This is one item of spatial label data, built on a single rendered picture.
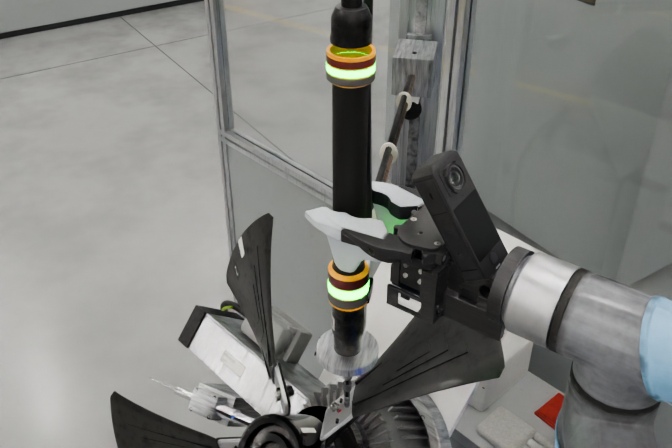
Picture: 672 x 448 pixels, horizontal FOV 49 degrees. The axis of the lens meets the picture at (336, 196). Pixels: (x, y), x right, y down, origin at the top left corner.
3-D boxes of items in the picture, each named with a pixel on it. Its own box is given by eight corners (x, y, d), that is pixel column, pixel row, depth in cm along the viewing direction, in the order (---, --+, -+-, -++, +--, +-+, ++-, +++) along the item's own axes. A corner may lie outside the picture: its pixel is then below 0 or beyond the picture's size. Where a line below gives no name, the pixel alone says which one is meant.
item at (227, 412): (296, 449, 115) (152, 384, 136) (300, 434, 115) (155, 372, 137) (288, 449, 113) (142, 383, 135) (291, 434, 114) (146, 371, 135)
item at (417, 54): (398, 75, 138) (400, 31, 134) (435, 78, 137) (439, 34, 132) (390, 98, 130) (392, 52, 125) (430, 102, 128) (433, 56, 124)
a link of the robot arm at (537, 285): (554, 298, 59) (592, 248, 64) (501, 276, 61) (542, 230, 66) (540, 366, 63) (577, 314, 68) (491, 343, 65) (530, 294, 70)
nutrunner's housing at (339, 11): (334, 355, 88) (333, -37, 63) (366, 360, 87) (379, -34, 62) (327, 379, 84) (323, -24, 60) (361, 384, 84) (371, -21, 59)
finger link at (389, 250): (335, 251, 68) (427, 273, 65) (335, 237, 67) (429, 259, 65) (353, 223, 72) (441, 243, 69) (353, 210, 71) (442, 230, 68)
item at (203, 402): (197, 409, 128) (204, 387, 129) (221, 421, 125) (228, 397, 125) (186, 409, 127) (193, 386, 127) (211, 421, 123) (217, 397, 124)
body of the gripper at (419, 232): (378, 302, 72) (492, 355, 65) (381, 229, 67) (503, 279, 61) (419, 262, 77) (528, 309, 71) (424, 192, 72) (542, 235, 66)
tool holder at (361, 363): (327, 317, 90) (326, 253, 84) (385, 326, 88) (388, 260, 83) (310, 372, 82) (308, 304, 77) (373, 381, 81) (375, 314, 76)
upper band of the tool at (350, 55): (332, 68, 68) (331, 38, 67) (378, 72, 68) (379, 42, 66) (321, 88, 65) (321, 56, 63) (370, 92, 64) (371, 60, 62)
